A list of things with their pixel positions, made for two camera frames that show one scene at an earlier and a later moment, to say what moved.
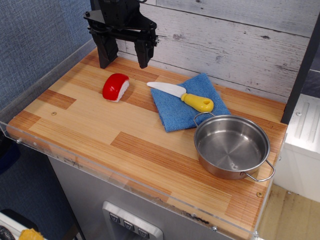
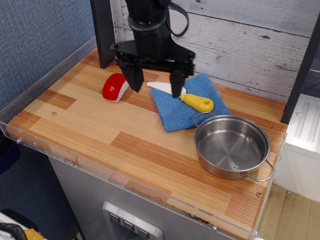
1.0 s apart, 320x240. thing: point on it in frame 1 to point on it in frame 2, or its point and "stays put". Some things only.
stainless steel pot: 229,146 stays put
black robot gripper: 122,19 to 153,47
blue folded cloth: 176,114 stays put
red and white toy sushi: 115,86 stays put
